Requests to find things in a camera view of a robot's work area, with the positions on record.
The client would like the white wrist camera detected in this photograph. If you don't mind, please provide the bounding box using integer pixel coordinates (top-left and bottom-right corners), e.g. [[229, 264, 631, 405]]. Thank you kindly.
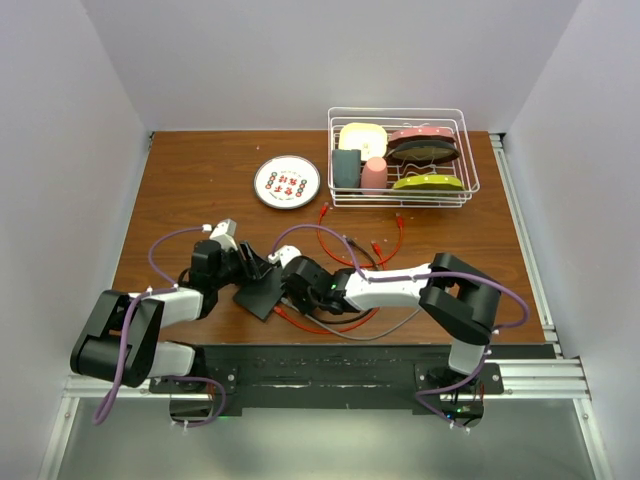
[[209, 219, 238, 251], [267, 245, 301, 268]]

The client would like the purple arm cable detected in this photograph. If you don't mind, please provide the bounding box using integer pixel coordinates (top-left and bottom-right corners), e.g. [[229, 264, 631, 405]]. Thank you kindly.
[[269, 223, 531, 431], [91, 224, 229, 426]]

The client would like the aluminium frame rail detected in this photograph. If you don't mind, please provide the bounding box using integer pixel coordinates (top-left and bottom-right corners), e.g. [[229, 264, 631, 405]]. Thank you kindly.
[[489, 133, 614, 479]]

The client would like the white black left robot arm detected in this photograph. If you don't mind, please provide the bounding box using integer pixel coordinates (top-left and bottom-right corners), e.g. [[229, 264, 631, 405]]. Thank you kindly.
[[70, 240, 278, 392]]

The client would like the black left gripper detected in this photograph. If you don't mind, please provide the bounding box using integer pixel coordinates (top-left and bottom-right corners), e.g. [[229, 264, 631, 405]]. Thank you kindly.
[[212, 241, 273, 290]]

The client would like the red ethernet cable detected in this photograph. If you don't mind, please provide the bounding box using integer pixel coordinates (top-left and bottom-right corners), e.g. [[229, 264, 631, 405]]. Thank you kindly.
[[317, 201, 406, 266], [273, 239, 389, 335]]

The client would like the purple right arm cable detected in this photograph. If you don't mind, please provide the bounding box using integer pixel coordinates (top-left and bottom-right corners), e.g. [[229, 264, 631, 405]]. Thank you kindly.
[[269, 223, 531, 431]]

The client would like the dark teal cup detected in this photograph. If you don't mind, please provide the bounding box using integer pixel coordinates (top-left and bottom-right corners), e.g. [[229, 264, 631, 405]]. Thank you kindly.
[[331, 149, 361, 189]]

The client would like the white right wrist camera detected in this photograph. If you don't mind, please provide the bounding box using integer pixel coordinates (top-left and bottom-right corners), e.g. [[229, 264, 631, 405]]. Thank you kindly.
[[267, 245, 301, 268]]

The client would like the pink cup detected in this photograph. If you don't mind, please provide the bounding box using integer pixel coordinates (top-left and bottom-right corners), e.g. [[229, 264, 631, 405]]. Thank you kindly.
[[360, 157, 387, 190]]

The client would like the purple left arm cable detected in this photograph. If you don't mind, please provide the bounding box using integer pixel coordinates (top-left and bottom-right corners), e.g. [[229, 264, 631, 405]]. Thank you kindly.
[[91, 224, 229, 426]]

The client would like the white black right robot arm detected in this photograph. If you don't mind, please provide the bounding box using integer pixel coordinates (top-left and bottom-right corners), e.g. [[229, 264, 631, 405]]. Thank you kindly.
[[279, 253, 501, 393]]

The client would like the pink plate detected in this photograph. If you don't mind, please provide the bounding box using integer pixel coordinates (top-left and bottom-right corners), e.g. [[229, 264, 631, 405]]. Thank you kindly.
[[387, 126, 455, 148]]

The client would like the white wire dish rack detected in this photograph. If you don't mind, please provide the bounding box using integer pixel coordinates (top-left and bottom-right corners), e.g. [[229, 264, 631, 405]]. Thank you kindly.
[[327, 107, 480, 208]]

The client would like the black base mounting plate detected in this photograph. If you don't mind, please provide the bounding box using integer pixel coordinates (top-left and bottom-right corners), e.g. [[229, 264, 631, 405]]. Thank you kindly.
[[149, 343, 504, 419]]

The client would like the white patterned round plate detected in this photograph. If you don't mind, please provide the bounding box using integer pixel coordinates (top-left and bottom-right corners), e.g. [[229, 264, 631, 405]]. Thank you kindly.
[[253, 155, 321, 210]]

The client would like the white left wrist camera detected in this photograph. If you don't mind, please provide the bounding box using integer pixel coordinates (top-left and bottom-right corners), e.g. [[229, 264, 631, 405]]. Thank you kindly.
[[209, 219, 238, 251]]

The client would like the yellow-green plate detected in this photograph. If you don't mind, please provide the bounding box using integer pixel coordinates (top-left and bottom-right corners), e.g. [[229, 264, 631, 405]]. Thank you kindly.
[[392, 174, 464, 191]]

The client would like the cream square bowl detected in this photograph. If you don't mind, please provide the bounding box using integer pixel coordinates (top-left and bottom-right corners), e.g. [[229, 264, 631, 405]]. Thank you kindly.
[[338, 122, 388, 161]]

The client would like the black network switch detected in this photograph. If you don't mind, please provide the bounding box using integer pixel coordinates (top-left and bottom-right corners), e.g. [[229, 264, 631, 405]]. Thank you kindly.
[[233, 268, 284, 323]]

